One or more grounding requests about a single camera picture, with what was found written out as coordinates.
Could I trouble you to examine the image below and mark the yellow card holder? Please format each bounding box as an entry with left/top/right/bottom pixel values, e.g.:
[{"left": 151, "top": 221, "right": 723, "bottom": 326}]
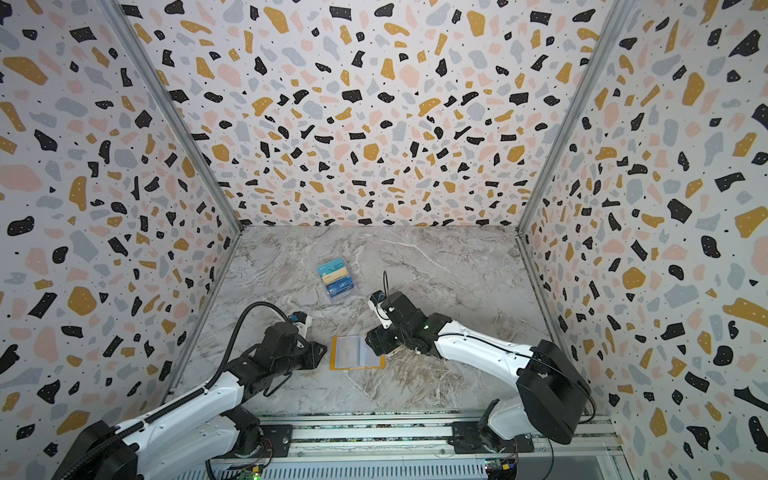
[{"left": 330, "top": 335, "right": 386, "bottom": 371}]

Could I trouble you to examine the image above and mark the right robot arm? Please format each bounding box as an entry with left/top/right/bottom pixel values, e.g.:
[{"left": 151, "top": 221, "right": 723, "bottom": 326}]
[{"left": 365, "top": 290, "right": 594, "bottom": 452}]

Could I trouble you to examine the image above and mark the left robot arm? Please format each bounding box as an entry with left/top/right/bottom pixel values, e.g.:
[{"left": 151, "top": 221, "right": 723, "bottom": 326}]
[{"left": 54, "top": 322, "right": 328, "bottom": 479}]

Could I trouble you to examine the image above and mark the white ventilation grille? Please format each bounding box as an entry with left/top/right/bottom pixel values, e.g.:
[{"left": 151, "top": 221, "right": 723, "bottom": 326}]
[{"left": 211, "top": 458, "right": 488, "bottom": 479}]

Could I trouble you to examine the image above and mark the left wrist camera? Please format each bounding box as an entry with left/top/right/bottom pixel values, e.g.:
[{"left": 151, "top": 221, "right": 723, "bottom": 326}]
[{"left": 289, "top": 311, "right": 312, "bottom": 338}]

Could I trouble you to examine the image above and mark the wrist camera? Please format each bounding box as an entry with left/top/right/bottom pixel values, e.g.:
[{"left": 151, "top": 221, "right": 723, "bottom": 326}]
[
  {"left": 289, "top": 311, "right": 312, "bottom": 338},
  {"left": 368, "top": 290, "right": 391, "bottom": 326}
]

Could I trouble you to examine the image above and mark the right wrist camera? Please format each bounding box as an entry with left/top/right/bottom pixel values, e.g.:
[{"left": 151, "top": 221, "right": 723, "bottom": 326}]
[{"left": 368, "top": 290, "right": 391, "bottom": 326}]

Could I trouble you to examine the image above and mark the black corrugated cable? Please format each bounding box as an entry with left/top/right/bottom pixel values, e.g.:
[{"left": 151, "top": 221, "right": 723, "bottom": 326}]
[{"left": 53, "top": 301, "right": 293, "bottom": 480}]

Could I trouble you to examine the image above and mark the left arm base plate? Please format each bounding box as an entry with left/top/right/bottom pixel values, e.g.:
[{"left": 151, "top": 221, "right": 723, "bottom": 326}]
[{"left": 231, "top": 424, "right": 294, "bottom": 461}]

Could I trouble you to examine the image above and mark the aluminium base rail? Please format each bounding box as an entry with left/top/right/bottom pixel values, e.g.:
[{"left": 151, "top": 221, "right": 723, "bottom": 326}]
[{"left": 248, "top": 410, "right": 632, "bottom": 479}]

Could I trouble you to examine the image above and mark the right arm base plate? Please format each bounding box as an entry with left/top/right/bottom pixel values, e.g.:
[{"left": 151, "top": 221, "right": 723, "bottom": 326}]
[{"left": 447, "top": 421, "right": 534, "bottom": 456}]

